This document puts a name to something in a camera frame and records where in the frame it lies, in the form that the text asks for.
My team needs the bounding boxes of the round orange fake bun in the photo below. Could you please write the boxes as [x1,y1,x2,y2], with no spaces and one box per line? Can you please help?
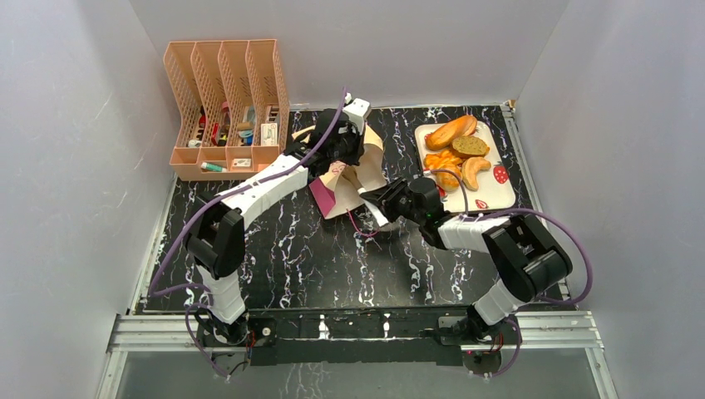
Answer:
[435,164,461,193]

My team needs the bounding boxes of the metal tongs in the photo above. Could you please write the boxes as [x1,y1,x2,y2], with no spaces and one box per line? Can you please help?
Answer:
[358,188,389,229]

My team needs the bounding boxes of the pink and tan paper bag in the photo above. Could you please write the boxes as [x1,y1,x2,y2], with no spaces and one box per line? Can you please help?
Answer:
[308,126,387,238]

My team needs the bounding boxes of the orange braided fake bread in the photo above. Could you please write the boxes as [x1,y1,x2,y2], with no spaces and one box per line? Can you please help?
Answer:
[423,150,464,172]

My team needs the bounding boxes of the tan fake croissant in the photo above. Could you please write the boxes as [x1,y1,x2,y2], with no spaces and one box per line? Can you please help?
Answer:
[461,157,492,191]

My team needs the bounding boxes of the long orange fake baguette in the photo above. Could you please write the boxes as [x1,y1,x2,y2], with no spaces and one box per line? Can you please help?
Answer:
[425,115,477,151]

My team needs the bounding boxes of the brown fake bread slice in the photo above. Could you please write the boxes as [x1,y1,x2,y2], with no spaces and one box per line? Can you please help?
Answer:
[450,135,490,158]

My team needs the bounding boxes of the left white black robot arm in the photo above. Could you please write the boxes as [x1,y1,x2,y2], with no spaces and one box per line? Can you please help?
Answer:
[185,108,369,346]

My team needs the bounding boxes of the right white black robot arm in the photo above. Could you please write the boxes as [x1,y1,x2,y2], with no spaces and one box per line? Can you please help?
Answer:
[358,177,573,344]

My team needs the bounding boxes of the white strawberry print tray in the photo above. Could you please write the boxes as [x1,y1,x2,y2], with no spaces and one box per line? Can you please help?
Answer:
[414,121,516,213]

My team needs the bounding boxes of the small white box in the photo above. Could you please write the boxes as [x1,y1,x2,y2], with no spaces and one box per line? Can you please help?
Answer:
[260,122,279,146]

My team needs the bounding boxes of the peach plastic file organizer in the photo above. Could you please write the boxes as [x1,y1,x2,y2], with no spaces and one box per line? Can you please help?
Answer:
[163,39,290,181]

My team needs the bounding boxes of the red bottle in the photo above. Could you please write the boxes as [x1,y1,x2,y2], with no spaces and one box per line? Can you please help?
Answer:
[221,101,230,126]

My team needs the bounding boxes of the green white tube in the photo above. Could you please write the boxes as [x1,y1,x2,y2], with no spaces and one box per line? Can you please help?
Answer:
[200,162,228,173]

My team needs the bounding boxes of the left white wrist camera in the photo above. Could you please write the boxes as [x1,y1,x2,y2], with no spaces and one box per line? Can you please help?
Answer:
[343,98,371,135]

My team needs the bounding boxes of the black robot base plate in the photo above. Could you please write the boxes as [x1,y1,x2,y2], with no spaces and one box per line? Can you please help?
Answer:
[195,308,522,369]

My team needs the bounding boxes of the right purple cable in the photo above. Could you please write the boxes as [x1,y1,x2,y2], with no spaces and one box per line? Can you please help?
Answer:
[424,168,594,379]

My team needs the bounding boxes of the purple cable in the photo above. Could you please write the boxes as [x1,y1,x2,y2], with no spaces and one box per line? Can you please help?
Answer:
[424,168,594,379]
[146,86,349,380]

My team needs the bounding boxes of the aluminium frame rail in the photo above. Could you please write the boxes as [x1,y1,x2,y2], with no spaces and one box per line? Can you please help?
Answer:
[107,310,618,398]

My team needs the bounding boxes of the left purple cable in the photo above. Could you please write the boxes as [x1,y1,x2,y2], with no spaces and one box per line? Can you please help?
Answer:
[146,86,349,380]

